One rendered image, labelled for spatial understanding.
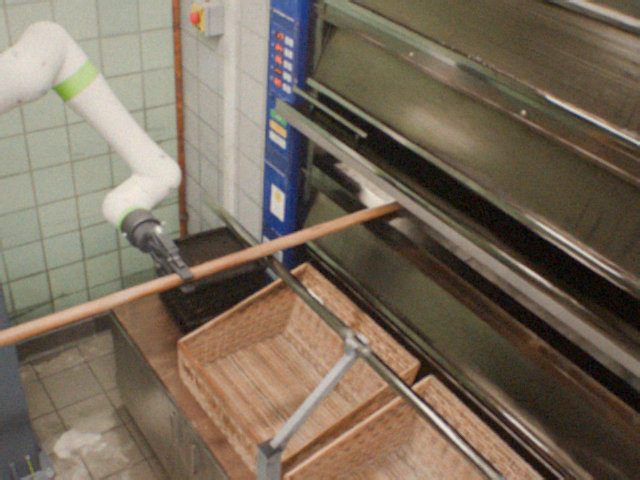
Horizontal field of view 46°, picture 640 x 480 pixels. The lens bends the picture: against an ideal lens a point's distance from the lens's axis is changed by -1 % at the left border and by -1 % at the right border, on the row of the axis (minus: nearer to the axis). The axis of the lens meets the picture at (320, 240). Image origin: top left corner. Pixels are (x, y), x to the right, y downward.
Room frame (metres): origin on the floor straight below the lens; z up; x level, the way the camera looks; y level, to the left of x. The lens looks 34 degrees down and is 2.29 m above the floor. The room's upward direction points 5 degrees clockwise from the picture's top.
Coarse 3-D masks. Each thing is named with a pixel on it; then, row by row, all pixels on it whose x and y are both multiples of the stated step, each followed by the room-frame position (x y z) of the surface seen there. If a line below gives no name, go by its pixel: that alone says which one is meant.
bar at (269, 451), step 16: (240, 224) 1.67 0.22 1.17; (256, 240) 1.60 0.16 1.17; (272, 256) 1.54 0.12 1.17; (288, 272) 1.48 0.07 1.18; (304, 288) 1.42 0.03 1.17; (320, 304) 1.37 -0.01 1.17; (336, 320) 1.31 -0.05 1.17; (352, 336) 1.26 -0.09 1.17; (352, 352) 1.23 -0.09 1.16; (368, 352) 1.22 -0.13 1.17; (336, 368) 1.23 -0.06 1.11; (384, 368) 1.17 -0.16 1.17; (320, 384) 1.21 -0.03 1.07; (400, 384) 1.13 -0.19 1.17; (320, 400) 1.19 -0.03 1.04; (416, 400) 1.09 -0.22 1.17; (304, 416) 1.16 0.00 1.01; (432, 416) 1.05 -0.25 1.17; (288, 432) 1.14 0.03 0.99; (448, 432) 1.01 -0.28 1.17; (272, 448) 1.12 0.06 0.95; (464, 448) 0.97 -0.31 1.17; (272, 464) 1.10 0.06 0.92; (480, 464) 0.94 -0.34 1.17
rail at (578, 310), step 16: (288, 112) 1.88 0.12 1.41; (320, 128) 1.77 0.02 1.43; (336, 144) 1.71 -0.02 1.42; (368, 160) 1.62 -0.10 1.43; (384, 176) 1.56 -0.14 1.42; (400, 192) 1.51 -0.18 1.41; (416, 192) 1.49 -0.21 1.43; (432, 208) 1.43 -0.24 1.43; (448, 224) 1.38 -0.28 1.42; (464, 224) 1.37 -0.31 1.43; (480, 240) 1.31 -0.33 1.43; (496, 256) 1.27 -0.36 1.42; (528, 272) 1.21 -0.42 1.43; (544, 288) 1.17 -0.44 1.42; (560, 304) 1.14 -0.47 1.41; (576, 304) 1.12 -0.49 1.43; (592, 320) 1.08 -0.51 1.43; (608, 336) 1.05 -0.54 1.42; (624, 336) 1.04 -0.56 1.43
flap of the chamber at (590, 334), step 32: (352, 160) 1.65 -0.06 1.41; (384, 160) 1.68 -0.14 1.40; (416, 160) 1.72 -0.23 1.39; (448, 192) 1.56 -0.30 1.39; (480, 224) 1.42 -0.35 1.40; (512, 224) 1.45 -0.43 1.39; (480, 256) 1.30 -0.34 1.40; (512, 256) 1.30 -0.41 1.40; (544, 256) 1.33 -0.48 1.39; (576, 288) 1.21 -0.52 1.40; (608, 288) 1.24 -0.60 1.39; (576, 320) 1.10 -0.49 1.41; (608, 320) 1.12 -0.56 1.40; (608, 352) 1.04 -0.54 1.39
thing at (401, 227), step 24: (312, 168) 2.02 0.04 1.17; (336, 168) 2.02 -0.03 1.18; (336, 192) 1.92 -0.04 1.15; (360, 192) 1.89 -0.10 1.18; (384, 216) 1.77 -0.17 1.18; (408, 240) 1.67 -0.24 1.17; (432, 240) 1.67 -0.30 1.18; (432, 264) 1.59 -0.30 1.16; (456, 264) 1.57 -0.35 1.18; (480, 288) 1.48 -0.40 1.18; (504, 312) 1.39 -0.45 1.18; (528, 312) 1.40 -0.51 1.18; (528, 336) 1.33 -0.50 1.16; (552, 336) 1.32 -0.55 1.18; (552, 360) 1.27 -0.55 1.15; (576, 360) 1.24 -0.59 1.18; (600, 384) 1.17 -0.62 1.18; (624, 384) 1.18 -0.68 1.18; (624, 408) 1.12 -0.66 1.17
